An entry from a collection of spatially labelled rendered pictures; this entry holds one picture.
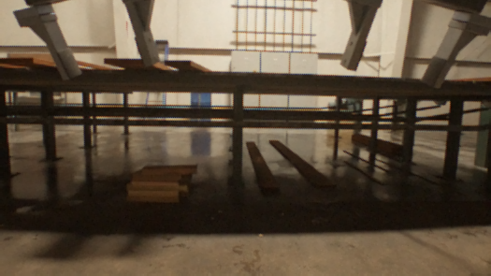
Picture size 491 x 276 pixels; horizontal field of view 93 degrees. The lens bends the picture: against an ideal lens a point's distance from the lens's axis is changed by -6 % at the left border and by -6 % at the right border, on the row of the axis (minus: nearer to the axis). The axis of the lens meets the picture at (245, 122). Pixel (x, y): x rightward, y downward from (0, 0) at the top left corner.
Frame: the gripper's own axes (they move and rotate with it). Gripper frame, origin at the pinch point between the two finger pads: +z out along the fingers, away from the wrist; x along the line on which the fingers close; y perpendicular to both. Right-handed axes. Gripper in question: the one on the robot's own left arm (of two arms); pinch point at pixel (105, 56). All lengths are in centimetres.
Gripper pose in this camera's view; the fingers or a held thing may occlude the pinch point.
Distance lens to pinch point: 40.7
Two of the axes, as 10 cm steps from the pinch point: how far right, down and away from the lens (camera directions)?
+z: 1.6, 8.7, 4.6
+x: -9.8, 0.9, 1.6
